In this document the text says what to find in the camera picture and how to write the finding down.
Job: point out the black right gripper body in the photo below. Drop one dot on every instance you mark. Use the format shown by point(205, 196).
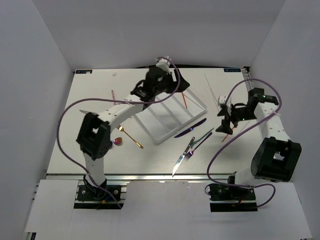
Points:
point(238, 114)

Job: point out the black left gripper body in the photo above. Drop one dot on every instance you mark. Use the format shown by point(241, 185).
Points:
point(167, 84)

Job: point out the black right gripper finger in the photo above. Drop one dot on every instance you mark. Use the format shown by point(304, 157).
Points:
point(225, 128)
point(223, 112)

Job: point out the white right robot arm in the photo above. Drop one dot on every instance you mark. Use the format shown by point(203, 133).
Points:
point(276, 158)

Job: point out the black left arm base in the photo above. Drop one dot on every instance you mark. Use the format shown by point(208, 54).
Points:
point(105, 197)

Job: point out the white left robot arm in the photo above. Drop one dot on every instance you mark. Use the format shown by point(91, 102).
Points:
point(94, 136)

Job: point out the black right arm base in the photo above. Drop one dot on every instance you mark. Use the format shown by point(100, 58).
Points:
point(227, 199)

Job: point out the teal plastic fork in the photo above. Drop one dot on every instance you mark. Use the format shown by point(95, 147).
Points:
point(198, 140)

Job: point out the white divided cutlery tray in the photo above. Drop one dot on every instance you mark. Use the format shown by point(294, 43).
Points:
point(165, 119)

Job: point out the iridescent blue knife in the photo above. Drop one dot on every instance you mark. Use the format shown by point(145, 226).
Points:
point(188, 130)

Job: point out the right blue table sticker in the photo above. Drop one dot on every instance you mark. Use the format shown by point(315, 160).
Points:
point(232, 70)

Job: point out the blue table sticker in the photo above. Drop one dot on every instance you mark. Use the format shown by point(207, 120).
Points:
point(83, 71)
point(232, 70)

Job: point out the iridescent purple fork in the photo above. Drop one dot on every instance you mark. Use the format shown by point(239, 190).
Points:
point(190, 153)

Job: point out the gold fork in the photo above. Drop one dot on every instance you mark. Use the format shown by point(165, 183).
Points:
point(121, 129)

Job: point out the left blue table sticker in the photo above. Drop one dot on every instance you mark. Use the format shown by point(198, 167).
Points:
point(83, 71)

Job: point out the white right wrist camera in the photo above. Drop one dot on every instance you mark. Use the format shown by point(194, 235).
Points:
point(222, 101)

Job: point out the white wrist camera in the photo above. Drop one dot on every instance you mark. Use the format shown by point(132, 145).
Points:
point(222, 101)
point(164, 63)

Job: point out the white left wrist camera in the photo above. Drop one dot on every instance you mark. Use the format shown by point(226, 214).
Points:
point(164, 63)

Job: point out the pink-handled steel spoon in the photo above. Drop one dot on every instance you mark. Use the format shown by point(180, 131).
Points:
point(113, 97)

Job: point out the iridescent blue-handled spoon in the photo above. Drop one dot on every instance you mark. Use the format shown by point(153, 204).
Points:
point(117, 141)

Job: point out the aluminium table rail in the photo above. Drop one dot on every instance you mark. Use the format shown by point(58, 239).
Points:
point(134, 177)

